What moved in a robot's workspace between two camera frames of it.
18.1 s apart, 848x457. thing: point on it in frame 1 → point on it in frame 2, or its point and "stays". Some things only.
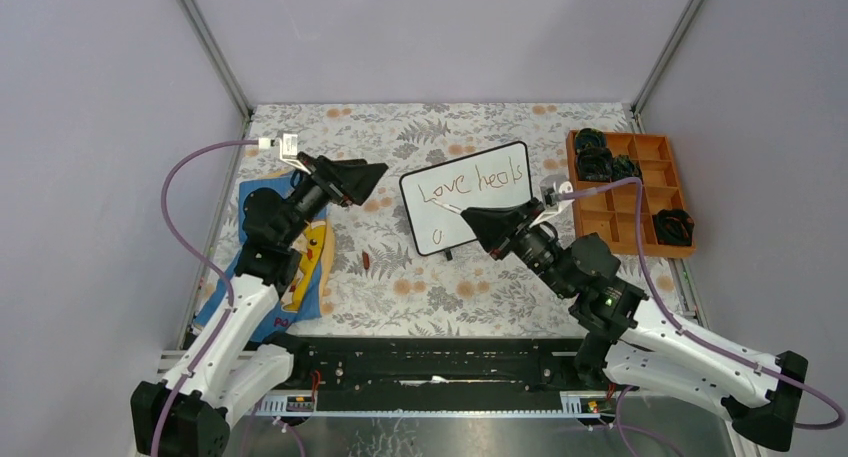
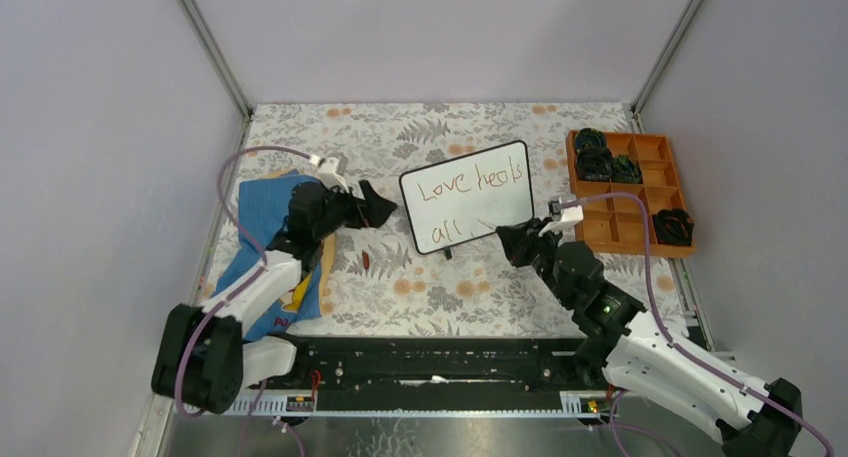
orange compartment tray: [614, 214] stays
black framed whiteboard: [438, 194] stays
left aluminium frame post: [190, 6] stays
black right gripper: [496, 227] → [519, 240]
